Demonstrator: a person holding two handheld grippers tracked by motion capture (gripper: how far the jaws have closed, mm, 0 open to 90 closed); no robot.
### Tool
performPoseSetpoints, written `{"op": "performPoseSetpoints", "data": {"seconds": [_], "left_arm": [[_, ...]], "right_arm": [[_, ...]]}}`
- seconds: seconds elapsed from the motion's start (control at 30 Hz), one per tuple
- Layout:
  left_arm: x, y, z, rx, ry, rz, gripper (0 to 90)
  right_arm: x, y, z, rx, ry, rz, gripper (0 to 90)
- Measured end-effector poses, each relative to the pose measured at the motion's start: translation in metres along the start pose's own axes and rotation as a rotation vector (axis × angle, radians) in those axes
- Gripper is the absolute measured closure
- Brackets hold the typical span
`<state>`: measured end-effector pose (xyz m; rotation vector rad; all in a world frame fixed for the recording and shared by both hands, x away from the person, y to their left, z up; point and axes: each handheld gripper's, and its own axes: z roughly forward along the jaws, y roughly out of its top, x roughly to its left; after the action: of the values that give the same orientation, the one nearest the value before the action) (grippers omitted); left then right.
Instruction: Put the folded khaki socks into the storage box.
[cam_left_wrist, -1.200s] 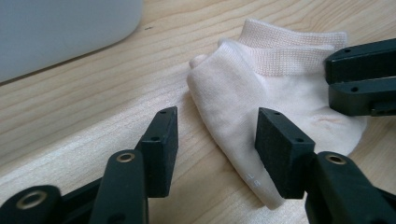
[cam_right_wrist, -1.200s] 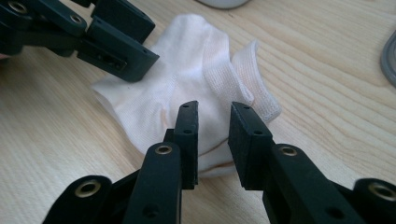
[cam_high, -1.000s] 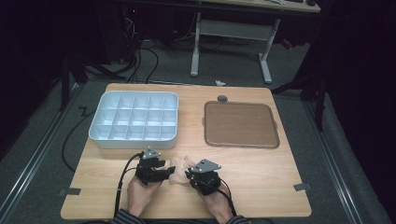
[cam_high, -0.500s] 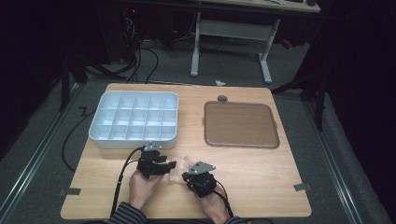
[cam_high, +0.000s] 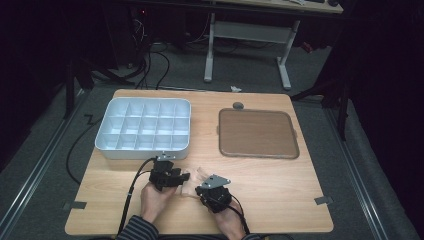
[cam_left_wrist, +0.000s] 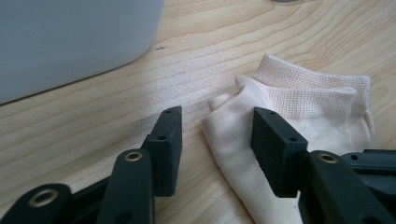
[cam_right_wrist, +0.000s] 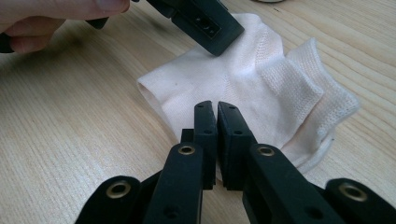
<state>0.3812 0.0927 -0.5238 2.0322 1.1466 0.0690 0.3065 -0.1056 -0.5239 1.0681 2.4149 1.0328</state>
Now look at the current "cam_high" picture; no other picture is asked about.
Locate brown tray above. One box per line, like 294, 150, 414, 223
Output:
217, 107, 301, 160

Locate person's left hand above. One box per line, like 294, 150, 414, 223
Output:
139, 182, 182, 224

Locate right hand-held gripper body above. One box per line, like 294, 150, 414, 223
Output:
196, 173, 233, 214

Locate bundle of black cables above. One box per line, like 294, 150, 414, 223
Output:
130, 14, 171, 91

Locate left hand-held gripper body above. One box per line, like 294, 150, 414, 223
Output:
148, 152, 184, 192

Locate white-legged desk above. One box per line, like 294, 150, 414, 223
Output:
202, 0, 345, 92

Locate metal floor rail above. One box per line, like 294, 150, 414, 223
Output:
0, 89, 90, 234
323, 105, 390, 240

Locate right hand-held gripper cable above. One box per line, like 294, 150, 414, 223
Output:
213, 194, 252, 236

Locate white divided storage box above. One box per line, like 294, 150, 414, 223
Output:
94, 96, 193, 161

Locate beige sock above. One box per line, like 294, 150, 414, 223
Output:
179, 165, 215, 200

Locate left hand-held gripper cable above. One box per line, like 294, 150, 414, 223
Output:
116, 156, 158, 236

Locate hand-held gripper cable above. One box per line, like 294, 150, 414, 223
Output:
116, 156, 158, 236
213, 194, 252, 236

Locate grey tape piece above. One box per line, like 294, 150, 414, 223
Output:
314, 195, 334, 206
63, 200, 88, 211

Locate person's right hand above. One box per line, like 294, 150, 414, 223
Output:
212, 199, 247, 240

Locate black floor cable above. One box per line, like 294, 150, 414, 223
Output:
65, 114, 103, 186

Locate black stand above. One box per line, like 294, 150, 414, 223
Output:
289, 74, 353, 142
62, 54, 136, 121

